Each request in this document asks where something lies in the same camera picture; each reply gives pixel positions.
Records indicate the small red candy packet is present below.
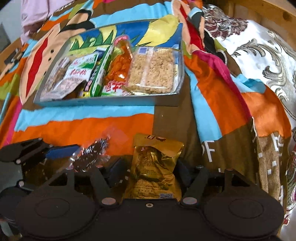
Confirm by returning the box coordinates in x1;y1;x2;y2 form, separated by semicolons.
67;129;125;173

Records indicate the gold foil snack packet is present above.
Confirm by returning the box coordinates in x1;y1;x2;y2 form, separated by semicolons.
124;133;184;201

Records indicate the green stick snack packet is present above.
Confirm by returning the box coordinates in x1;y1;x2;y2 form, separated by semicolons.
90;45;114;97

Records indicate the white green tofu snack packet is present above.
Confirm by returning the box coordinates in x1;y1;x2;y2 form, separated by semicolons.
40;53;98;102

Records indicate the orange pickled snack pouch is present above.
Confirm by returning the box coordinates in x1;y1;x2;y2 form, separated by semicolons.
101;35;133;96

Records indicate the blue calcium tablet box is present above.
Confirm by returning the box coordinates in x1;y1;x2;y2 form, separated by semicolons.
93;49;106;59

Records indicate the rice crisp cake packet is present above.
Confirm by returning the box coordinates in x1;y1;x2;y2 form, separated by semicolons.
125;46;180;95

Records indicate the yellow purple snack packet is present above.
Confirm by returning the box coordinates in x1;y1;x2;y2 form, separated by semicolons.
77;81;92;98

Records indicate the brown nut bar packet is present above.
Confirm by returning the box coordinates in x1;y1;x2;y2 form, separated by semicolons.
41;57;71;98

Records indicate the colourful monkey blanket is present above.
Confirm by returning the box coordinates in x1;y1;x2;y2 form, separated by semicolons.
1;1;292;205

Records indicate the metal tray with dinosaur drawing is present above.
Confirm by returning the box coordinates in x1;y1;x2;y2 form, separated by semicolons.
34;15;185;106

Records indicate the floral satin pillow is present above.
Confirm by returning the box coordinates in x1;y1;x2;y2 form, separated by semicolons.
203;4;295;229

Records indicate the pink hanging sheet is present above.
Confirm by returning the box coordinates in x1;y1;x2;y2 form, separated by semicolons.
20;0;73;44

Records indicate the wooden bed rail left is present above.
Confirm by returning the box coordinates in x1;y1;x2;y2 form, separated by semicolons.
1;38;22;73

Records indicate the wooden bed rail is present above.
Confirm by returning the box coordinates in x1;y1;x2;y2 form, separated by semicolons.
1;38;22;73
215;0;295;36

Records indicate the wooden bed rail right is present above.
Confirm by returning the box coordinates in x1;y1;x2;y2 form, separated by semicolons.
215;0;295;36

